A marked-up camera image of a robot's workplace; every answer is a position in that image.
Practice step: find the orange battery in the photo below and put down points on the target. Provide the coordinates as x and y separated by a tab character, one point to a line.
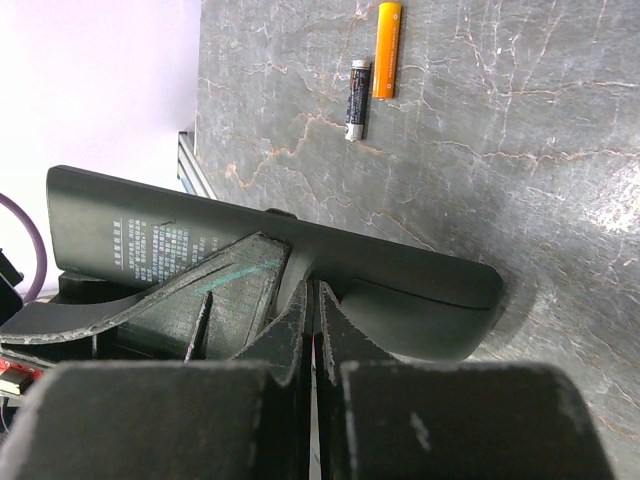
386	52

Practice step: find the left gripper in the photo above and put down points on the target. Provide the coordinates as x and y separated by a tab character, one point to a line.
22	366

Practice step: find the aluminium front rail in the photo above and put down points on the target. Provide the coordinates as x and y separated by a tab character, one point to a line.
189	172

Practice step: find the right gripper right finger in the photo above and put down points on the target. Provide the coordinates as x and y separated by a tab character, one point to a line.
380	418

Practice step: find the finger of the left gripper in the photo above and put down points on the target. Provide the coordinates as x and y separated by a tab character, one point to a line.
210	310

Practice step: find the black silver battery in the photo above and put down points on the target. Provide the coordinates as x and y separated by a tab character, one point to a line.
357	101

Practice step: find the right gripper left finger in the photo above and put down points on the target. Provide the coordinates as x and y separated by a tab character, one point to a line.
243	418

